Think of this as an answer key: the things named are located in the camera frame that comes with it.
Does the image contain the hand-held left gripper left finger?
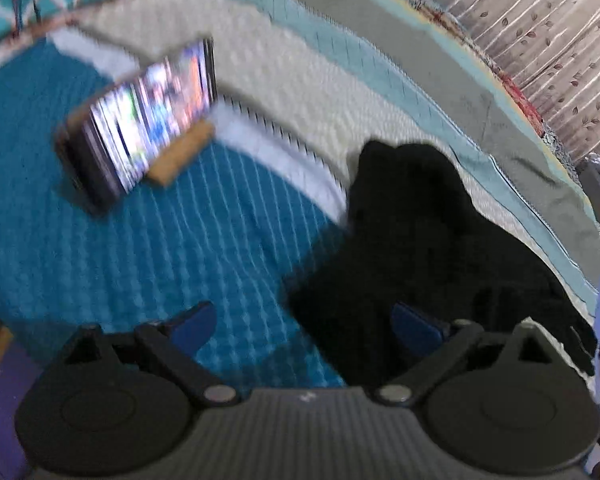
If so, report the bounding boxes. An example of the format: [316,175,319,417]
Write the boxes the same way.
[62,301,241,408]

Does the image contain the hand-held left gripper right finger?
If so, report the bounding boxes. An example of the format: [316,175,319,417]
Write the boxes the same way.
[372,301,561,408]

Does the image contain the red floral blanket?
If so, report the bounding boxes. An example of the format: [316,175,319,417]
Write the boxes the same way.
[365,0,581,171]

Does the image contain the beige leaf print curtain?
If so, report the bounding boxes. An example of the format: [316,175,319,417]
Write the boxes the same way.
[385,0,600,161]

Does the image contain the smartphone with lit screen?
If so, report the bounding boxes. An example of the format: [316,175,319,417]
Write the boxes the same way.
[55,37,218,216]

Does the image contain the wooden phone stand block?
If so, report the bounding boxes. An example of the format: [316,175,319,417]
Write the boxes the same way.
[147,120,216,188]

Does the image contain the black pants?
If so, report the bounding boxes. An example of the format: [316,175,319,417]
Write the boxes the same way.
[285,140,598,388]

